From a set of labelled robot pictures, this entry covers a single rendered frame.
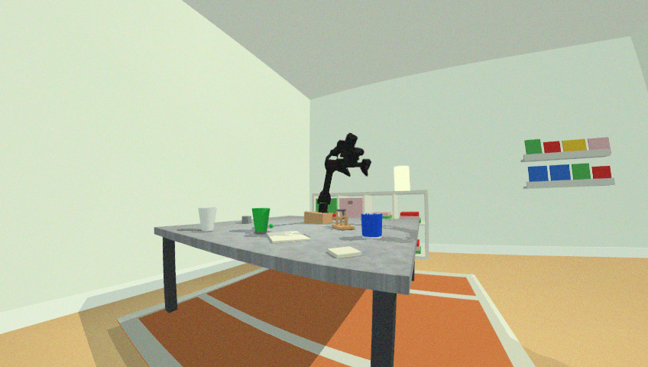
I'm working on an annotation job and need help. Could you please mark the green cup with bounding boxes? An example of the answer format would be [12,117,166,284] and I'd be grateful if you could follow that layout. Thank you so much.
[252,208,270,232]

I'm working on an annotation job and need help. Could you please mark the white paper cup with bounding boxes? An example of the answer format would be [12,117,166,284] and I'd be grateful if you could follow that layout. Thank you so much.
[198,207,217,231]

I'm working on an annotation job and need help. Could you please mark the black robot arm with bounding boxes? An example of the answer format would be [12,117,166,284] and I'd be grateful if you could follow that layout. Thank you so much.
[317,133,364,213]

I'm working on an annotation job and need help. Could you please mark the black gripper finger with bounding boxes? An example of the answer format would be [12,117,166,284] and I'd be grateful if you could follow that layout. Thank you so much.
[338,161,351,177]
[362,161,370,176]

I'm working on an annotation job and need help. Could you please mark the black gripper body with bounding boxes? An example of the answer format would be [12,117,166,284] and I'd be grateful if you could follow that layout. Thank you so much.
[334,151,371,171]

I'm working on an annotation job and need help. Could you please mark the blue mug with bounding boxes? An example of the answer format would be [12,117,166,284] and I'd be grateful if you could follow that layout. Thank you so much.
[361,213,382,239]

